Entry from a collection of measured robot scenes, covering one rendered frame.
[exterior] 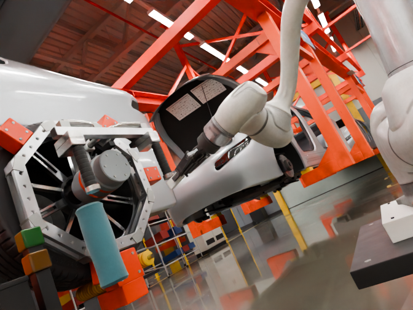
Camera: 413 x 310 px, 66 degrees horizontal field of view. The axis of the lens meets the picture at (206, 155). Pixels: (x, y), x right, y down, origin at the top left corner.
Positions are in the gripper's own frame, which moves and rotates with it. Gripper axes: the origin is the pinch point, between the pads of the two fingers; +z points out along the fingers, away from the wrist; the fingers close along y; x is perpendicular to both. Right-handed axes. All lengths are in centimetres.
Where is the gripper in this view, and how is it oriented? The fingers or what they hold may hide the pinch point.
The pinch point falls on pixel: (175, 179)
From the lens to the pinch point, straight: 109.1
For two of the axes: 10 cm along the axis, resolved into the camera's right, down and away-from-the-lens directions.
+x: 6.0, 7.3, -3.2
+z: -6.2, 6.8, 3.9
